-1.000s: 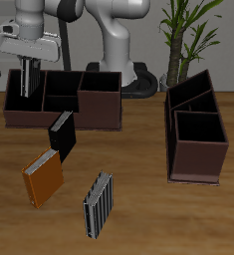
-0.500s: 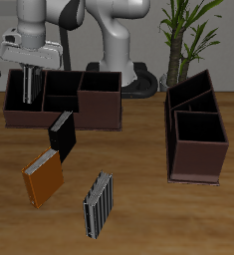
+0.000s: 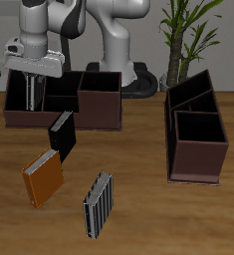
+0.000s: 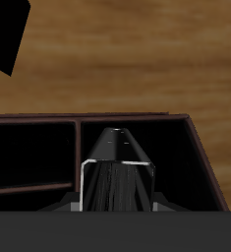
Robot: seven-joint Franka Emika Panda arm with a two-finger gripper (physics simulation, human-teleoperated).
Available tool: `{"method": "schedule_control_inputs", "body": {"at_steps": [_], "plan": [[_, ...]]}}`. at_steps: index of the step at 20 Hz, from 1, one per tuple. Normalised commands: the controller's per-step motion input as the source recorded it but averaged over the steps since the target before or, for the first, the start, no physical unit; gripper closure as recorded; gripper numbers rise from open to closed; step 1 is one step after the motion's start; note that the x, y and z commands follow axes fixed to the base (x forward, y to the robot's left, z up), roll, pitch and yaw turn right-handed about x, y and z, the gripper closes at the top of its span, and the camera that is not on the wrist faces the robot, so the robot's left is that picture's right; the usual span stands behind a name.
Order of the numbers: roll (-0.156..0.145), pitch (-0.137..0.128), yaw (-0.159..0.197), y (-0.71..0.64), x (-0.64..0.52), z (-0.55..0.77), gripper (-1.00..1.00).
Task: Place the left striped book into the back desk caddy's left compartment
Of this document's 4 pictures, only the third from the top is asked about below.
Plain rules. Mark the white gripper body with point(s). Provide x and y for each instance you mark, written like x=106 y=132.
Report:
x=39 y=65

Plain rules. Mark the grey striped book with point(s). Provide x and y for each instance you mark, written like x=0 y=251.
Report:
x=100 y=207
x=33 y=93

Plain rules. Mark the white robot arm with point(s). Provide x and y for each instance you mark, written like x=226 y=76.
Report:
x=116 y=43

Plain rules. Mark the dark brown desk caddy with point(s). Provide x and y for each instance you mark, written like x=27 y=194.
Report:
x=198 y=159
x=100 y=108

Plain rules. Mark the black book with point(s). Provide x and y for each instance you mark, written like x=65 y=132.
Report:
x=63 y=136

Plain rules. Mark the orange book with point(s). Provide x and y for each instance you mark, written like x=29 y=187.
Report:
x=45 y=181

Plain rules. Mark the green pot plant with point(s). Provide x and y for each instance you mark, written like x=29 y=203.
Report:
x=175 y=50

